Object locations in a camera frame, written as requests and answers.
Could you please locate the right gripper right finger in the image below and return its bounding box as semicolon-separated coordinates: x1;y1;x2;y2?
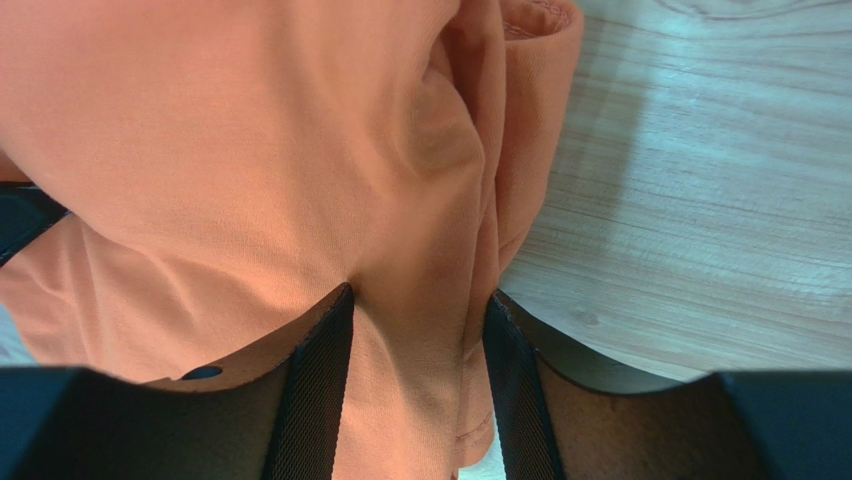
483;292;753;479

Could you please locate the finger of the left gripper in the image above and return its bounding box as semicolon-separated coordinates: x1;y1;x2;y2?
1;182;70;266

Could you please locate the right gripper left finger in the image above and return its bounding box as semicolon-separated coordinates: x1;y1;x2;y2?
146;283;355;479

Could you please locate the orange t shirt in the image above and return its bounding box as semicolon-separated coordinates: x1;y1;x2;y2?
1;1;583;479

